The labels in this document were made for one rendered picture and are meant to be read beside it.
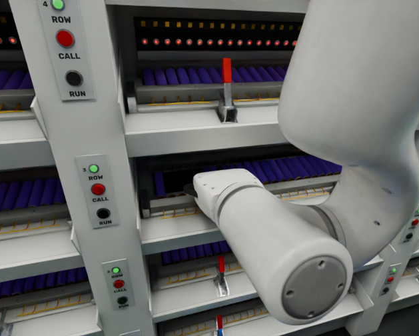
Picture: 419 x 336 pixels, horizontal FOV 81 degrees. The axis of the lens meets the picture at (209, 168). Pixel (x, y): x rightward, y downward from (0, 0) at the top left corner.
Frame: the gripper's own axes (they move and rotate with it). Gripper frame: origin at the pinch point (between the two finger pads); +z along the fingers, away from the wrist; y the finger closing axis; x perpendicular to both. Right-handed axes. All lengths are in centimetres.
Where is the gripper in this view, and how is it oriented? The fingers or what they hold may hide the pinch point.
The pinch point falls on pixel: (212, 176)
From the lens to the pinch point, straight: 49.5
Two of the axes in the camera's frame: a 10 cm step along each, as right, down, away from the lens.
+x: 0.4, 9.6, 2.8
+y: -9.7, 1.1, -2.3
